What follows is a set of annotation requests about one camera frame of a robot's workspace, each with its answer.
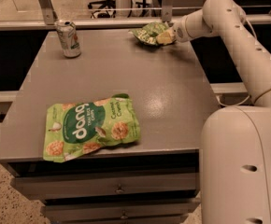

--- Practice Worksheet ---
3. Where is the white green soda can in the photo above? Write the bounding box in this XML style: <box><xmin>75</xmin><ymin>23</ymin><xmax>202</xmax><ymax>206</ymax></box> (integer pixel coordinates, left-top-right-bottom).
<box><xmin>55</xmin><ymin>20</ymin><xmax>81</xmax><ymax>58</ymax></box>

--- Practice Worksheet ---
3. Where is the green jalapeno chip bag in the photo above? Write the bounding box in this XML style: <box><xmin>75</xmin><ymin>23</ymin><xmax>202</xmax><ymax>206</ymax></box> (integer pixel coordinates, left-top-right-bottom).
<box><xmin>130</xmin><ymin>21</ymin><xmax>169</xmax><ymax>46</ymax></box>

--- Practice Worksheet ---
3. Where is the green dang rice chips bag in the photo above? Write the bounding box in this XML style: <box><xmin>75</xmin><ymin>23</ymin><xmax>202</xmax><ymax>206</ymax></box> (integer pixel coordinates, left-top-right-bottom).
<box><xmin>43</xmin><ymin>94</ymin><xmax>140</xmax><ymax>162</ymax></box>

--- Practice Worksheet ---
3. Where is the grey drawer cabinet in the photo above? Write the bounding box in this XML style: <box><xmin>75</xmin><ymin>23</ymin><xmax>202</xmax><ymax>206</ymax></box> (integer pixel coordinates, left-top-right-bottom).
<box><xmin>0</xmin><ymin>30</ymin><xmax>218</xmax><ymax>224</ymax></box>

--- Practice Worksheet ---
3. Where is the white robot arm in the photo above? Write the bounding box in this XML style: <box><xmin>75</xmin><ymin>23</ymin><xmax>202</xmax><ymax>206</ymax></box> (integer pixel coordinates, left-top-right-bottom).
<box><xmin>171</xmin><ymin>0</ymin><xmax>271</xmax><ymax>224</ymax></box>

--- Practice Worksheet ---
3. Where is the grey metal railing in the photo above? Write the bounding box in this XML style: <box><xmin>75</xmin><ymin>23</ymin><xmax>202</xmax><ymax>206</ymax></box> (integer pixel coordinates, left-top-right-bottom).
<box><xmin>0</xmin><ymin>0</ymin><xmax>271</xmax><ymax>32</ymax></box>

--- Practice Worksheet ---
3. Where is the black office chair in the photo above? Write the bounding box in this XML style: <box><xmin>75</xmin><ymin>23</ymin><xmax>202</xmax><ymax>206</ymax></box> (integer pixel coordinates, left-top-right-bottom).
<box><xmin>88</xmin><ymin>0</ymin><xmax>133</xmax><ymax>19</ymax></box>

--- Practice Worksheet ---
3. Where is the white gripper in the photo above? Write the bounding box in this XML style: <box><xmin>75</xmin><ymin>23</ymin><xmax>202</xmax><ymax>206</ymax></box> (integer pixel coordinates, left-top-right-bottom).
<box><xmin>156</xmin><ymin>20</ymin><xmax>189</xmax><ymax>45</ymax></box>

